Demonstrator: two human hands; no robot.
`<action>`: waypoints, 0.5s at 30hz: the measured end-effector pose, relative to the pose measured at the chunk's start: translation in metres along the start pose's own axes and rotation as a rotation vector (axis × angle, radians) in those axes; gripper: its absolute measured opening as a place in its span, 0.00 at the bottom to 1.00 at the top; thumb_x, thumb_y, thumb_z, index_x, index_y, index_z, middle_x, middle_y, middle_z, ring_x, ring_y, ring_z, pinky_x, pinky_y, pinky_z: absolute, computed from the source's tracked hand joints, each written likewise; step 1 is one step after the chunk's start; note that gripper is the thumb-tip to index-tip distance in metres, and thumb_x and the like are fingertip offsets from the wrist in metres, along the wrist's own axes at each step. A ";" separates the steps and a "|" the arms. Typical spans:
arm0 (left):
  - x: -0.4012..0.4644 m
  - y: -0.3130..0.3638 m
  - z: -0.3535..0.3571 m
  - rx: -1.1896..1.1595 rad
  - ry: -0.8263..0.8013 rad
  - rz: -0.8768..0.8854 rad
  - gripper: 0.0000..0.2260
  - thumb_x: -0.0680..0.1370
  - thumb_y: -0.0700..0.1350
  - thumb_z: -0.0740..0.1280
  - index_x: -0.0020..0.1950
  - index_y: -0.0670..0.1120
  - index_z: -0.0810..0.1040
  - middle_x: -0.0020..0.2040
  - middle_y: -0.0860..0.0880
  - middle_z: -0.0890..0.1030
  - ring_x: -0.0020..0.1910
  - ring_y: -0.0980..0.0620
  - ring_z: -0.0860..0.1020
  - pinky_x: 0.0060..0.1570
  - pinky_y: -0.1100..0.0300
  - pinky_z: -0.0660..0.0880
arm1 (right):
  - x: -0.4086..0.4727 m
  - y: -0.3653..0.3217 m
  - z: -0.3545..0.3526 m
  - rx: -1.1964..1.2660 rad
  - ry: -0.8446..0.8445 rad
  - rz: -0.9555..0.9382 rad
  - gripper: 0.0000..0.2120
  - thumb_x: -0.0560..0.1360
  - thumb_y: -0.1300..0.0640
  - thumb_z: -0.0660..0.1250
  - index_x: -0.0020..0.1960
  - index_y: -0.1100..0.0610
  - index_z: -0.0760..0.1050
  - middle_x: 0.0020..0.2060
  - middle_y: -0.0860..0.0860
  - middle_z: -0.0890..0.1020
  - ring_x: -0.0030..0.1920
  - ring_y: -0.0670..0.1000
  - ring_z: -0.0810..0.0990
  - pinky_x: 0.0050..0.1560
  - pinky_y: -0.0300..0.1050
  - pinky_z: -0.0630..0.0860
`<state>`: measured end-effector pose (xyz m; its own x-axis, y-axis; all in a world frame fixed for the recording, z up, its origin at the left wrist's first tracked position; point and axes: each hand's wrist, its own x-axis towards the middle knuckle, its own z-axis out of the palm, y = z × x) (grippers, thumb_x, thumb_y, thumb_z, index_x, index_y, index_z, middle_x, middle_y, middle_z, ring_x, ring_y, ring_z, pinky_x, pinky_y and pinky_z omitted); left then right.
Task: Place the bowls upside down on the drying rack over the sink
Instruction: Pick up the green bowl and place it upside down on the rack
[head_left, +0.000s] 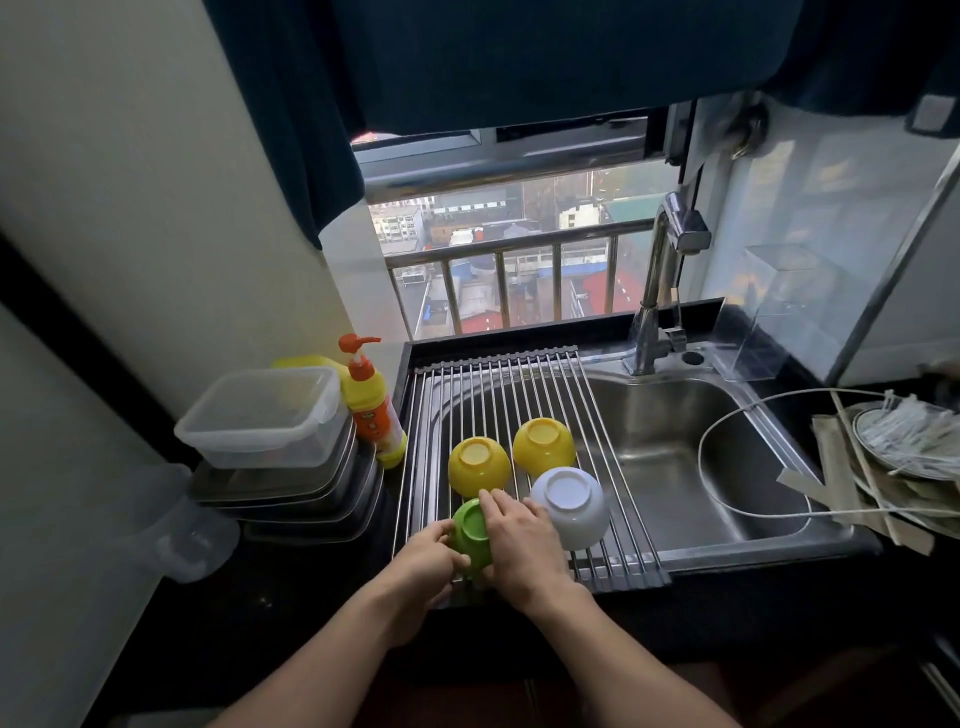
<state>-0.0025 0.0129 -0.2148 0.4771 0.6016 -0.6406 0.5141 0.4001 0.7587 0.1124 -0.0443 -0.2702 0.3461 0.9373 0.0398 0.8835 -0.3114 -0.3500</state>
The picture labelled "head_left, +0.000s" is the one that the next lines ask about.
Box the person's right hand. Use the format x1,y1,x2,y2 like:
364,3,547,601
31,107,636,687
477,488,594,620

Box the person's left hand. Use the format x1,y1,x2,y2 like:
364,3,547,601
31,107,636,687
378,518,472,650

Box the green bowl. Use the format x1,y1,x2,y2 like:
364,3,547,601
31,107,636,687
449,497,496,580

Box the white bowl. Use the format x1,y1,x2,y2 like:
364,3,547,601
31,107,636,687
528,466,611,553

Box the yellow bowl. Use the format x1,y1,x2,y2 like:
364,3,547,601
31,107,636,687
512,416,577,481
447,436,514,501

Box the roll-up steel drying rack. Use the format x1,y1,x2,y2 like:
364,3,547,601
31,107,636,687
391,345,673,594

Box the person's left forearm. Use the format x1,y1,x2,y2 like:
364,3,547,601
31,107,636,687
206,583,410,728

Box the person's right forearm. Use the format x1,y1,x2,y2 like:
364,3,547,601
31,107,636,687
524,584,740,728

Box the stainless steel sink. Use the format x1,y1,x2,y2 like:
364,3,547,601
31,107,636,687
401,341,883,594

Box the yellow orange pump soap bottle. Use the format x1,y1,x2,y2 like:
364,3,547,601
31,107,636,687
337,332,410,472

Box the clear lidded plastic container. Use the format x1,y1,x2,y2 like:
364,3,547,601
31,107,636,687
173,365,350,471

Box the clear plastic jug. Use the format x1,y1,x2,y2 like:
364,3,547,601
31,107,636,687
123,463,241,585

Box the yellow plastic object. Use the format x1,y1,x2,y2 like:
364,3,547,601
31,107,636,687
271,354,350,384

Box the chrome faucet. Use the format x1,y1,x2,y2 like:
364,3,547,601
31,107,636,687
628,191,712,378

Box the metal balcony railing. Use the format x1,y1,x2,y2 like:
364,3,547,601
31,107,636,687
383,218,655,339

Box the brown cardboard pieces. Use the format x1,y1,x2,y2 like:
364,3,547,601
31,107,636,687
776,389,960,556

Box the thin wooden stick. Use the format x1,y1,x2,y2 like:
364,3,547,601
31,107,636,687
829,389,903,547

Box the clear acrylic box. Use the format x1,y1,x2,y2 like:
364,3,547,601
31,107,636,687
712,243,864,384

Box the dark blue curtain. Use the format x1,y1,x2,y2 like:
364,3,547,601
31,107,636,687
202,0,960,249

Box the white cord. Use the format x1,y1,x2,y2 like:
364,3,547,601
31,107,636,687
697,387,960,523

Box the metal window frame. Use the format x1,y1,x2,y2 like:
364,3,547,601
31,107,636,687
352,93,960,388

